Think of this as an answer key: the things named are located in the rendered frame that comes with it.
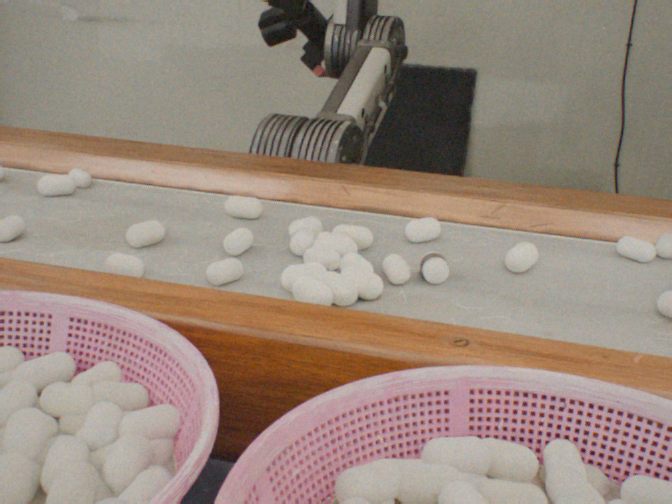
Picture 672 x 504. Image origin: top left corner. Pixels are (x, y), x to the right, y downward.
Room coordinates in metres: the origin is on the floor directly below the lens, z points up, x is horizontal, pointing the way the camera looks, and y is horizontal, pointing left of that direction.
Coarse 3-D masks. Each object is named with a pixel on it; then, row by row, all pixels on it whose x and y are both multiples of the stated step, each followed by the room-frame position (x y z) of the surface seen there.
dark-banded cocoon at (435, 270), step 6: (432, 252) 0.56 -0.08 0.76; (432, 258) 0.55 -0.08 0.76; (438, 258) 0.55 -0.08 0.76; (426, 264) 0.54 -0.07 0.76; (432, 264) 0.54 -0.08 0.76; (438, 264) 0.54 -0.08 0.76; (444, 264) 0.54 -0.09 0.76; (426, 270) 0.54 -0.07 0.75; (432, 270) 0.54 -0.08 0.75; (438, 270) 0.54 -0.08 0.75; (444, 270) 0.54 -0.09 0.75; (426, 276) 0.54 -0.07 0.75; (432, 276) 0.54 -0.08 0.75; (438, 276) 0.54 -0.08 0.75; (444, 276) 0.54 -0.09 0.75; (432, 282) 0.54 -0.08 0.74; (438, 282) 0.54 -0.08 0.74
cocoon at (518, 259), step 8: (512, 248) 0.59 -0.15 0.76; (520, 248) 0.58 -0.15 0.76; (528, 248) 0.59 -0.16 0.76; (512, 256) 0.58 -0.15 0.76; (520, 256) 0.58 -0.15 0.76; (528, 256) 0.58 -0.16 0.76; (536, 256) 0.59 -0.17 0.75; (512, 264) 0.58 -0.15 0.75; (520, 264) 0.58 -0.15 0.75; (528, 264) 0.58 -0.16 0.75; (520, 272) 0.58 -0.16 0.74
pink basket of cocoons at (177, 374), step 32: (0, 320) 0.40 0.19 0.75; (32, 320) 0.40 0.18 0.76; (64, 320) 0.40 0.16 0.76; (96, 320) 0.40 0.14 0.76; (128, 320) 0.39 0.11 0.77; (64, 352) 0.39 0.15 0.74; (96, 352) 0.39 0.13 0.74; (128, 352) 0.38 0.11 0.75; (160, 352) 0.37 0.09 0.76; (192, 352) 0.34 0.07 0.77; (160, 384) 0.36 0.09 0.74; (192, 384) 0.33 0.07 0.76; (192, 416) 0.32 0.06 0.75; (192, 448) 0.29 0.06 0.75; (192, 480) 0.25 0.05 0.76
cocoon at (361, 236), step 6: (336, 228) 0.62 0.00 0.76; (342, 228) 0.61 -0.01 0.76; (348, 228) 0.61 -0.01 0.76; (354, 228) 0.62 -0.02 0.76; (360, 228) 0.62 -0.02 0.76; (348, 234) 0.61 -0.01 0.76; (354, 234) 0.61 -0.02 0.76; (360, 234) 0.61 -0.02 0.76; (366, 234) 0.61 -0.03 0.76; (354, 240) 0.61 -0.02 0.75; (360, 240) 0.61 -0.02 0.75; (366, 240) 0.61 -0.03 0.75; (372, 240) 0.61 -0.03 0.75; (360, 246) 0.61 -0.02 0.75; (366, 246) 0.61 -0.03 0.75
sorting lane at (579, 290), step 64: (0, 192) 0.72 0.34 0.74; (128, 192) 0.75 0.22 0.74; (192, 192) 0.77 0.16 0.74; (0, 256) 0.54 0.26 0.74; (64, 256) 0.55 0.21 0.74; (192, 256) 0.57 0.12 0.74; (256, 256) 0.58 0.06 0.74; (384, 256) 0.60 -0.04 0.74; (448, 256) 0.61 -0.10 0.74; (576, 256) 0.64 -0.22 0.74; (448, 320) 0.48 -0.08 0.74; (512, 320) 0.48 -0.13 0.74; (576, 320) 0.49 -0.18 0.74; (640, 320) 0.50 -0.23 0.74
